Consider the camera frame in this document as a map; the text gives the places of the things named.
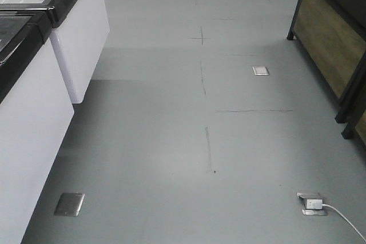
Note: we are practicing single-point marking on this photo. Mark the small steel floor plate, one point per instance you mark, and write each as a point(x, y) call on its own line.
point(260, 70)

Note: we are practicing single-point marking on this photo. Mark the near white chest freezer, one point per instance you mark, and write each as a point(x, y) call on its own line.
point(35, 113)

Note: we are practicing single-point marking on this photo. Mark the open floor socket box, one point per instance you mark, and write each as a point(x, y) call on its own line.
point(302, 195)

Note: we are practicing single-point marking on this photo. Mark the closed steel floor socket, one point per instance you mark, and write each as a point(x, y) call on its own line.
point(69, 204)

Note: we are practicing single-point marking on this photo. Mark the white power adapter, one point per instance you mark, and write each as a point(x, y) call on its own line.
point(313, 203)

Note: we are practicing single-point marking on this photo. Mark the wooden black-framed display stand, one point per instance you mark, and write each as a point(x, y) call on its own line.
point(332, 33)

